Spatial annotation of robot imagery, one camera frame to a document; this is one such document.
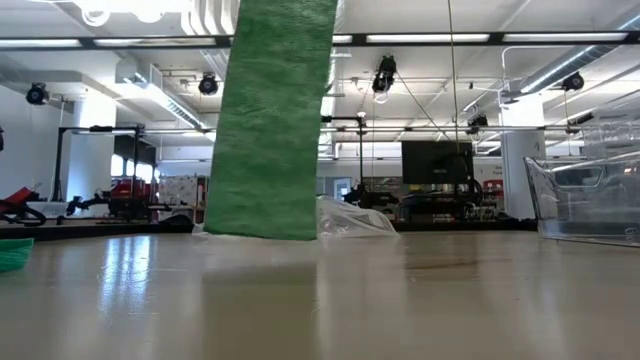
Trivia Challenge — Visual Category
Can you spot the black ceiling camera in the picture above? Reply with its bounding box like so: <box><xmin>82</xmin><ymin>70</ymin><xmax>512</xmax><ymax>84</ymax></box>
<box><xmin>371</xmin><ymin>54</ymin><xmax>399</xmax><ymax>95</ymax></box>
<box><xmin>562</xmin><ymin>71</ymin><xmax>585</xmax><ymax>92</ymax></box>
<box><xmin>25</xmin><ymin>82</ymin><xmax>50</xmax><ymax>106</ymax></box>
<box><xmin>198</xmin><ymin>73</ymin><xmax>220</xmax><ymax>96</ymax></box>
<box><xmin>467</xmin><ymin>114</ymin><xmax>489</xmax><ymax>136</ymax></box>

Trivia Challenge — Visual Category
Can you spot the red tool chest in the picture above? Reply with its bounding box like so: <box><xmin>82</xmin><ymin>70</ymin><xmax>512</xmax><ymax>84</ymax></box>
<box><xmin>110</xmin><ymin>177</ymin><xmax>161</xmax><ymax>221</ymax></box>

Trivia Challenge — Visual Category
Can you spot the clear crumpled plastic bag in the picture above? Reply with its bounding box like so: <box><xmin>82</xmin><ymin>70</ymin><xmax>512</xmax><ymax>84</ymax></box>
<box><xmin>192</xmin><ymin>195</ymin><xmax>401</xmax><ymax>240</ymax></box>

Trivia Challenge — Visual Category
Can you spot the black background rig frame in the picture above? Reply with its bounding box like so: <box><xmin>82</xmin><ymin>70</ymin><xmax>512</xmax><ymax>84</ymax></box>
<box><xmin>52</xmin><ymin>124</ymin><xmax>146</xmax><ymax>224</ymax></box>
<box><xmin>321</xmin><ymin>115</ymin><xmax>366</xmax><ymax>204</ymax></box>

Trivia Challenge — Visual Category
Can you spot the white patterned board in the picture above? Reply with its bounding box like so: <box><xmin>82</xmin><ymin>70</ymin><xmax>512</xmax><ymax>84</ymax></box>
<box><xmin>158</xmin><ymin>174</ymin><xmax>199</xmax><ymax>206</ymax></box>

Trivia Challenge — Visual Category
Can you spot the cluttered background workbench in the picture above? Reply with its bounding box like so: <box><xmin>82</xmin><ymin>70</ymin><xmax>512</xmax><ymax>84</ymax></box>
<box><xmin>344</xmin><ymin>182</ymin><xmax>501</xmax><ymax>224</ymax></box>

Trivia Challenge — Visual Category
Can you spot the silver ceiling duct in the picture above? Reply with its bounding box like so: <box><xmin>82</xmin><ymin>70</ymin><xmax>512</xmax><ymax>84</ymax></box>
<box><xmin>519</xmin><ymin>14</ymin><xmax>640</xmax><ymax>95</ymax></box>

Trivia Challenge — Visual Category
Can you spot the black monitor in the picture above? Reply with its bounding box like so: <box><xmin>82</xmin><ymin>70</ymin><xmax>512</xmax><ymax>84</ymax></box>
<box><xmin>401</xmin><ymin>140</ymin><xmax>475</xmax><ymax>186</ymax></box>

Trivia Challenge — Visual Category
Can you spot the dark green bandage piece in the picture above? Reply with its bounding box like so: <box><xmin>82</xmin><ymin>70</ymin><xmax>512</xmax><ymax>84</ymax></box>
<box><xmin>0</xmin><ymin>238</ymin><xmax>35</xmax><ymax>274</ymax></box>

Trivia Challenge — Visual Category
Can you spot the red and black machine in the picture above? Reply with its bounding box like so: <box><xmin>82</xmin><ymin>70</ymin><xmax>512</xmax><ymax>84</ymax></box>
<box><xmin>0</xmin><ymin>185</ymin><xmax>47</xmax><ymax>227</ymax></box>

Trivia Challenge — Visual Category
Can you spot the thin hanging cable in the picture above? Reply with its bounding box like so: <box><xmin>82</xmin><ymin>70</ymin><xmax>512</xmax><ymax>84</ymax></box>
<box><xmin>446</xmin><ymin>0</ymin><xmax>460</xmax><ymax>151</ymax></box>

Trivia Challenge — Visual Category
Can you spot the light green elastic bandage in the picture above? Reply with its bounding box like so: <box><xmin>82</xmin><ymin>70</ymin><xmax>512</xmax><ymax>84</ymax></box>
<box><xmin>203</xmin><ymin>0</ymin><xmax>339</xmax><ymax>241</ymax></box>

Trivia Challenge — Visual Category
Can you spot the clear plastic container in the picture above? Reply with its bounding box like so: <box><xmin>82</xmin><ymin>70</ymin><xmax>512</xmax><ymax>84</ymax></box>
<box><xmin>523</xmin><ymin>152</ymin><xmax>640</xmax><ymax>249</ymax></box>

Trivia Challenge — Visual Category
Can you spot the black aluminium rig frame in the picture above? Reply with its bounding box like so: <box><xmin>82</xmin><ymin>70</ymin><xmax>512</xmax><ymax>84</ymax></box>
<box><xmin>0</xmin><ymin>29</ymin><xmax>640</xmax><ymax>242</ymax></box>

